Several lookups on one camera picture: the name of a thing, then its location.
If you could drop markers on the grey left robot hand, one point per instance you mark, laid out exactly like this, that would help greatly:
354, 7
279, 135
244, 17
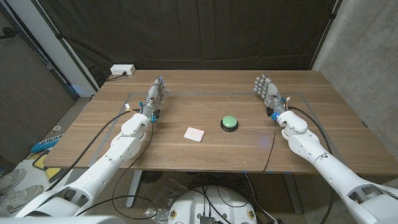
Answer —
153, 95

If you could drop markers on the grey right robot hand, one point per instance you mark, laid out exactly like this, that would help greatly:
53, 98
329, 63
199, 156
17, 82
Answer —
271, 93

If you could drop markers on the green button with black base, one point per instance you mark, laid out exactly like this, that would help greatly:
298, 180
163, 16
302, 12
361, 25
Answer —
229, 122

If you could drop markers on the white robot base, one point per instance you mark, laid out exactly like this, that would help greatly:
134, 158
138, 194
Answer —
192, 205

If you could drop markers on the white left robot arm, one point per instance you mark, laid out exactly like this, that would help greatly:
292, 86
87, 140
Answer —
121, 149

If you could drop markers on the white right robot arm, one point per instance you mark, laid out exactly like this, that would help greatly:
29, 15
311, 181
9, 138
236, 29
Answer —
314, 149

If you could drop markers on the white power strip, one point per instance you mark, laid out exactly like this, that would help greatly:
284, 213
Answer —
122, 69

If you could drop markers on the black backdrop curtain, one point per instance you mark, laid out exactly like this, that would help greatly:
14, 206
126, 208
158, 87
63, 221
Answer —
192, 34

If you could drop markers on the black round fan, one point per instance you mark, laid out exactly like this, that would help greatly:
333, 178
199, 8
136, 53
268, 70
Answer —
152, 176

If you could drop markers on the black backdrop stand pole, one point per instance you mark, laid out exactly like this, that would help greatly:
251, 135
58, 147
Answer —
326, 29
63, 42

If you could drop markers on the grey table leg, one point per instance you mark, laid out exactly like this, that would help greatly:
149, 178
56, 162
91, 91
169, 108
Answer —
293, 193
134, 189

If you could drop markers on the white tape roll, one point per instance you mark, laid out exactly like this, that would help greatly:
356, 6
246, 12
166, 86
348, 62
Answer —
57, 127

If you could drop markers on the clear plastic bag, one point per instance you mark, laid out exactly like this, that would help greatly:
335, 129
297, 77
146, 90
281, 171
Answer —
164, 199

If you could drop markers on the blue toy keyboard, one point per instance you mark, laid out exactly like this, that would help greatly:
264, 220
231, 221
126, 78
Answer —
46, 143

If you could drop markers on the yellow and black board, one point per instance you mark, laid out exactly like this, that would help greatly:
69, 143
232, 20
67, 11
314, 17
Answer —
42, 162

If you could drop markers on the grey sneaker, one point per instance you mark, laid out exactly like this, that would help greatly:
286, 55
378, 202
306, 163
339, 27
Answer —
11, 180
21, 197

